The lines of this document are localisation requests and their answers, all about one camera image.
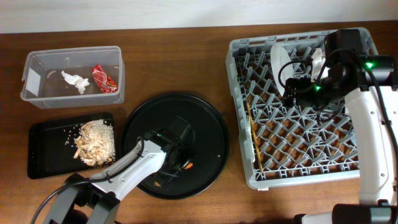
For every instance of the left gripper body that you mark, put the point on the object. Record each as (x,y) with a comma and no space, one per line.
(187,154)

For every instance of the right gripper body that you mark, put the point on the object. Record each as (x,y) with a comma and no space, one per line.
(308,93)

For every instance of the orange carrot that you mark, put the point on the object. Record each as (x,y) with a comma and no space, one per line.
(189,165)

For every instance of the grey plate with food scraps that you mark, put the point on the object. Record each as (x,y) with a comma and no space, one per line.
(280,57)

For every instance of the wooden chopstick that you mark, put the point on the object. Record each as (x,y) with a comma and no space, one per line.
(254,137)

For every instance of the pile of food scraps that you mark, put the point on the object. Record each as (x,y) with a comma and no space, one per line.
(94,143)

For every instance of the red snack wrapper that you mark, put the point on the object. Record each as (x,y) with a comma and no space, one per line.
(103,81)

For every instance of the white tissue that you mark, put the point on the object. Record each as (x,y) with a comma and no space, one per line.
(76,80)

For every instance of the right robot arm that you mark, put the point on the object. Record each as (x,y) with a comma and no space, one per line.
(366,85)

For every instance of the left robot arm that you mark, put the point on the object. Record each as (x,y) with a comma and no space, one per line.
(97,199)

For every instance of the grey dishwasher rack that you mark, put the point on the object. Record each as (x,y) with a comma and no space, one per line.
(295,149)

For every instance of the round black tray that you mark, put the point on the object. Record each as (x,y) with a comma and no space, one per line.
(211,144)

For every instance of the black rectangular tray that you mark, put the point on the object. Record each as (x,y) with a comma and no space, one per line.
(51,145)

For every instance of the clear plastic bin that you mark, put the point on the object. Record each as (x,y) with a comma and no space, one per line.
(45,87)

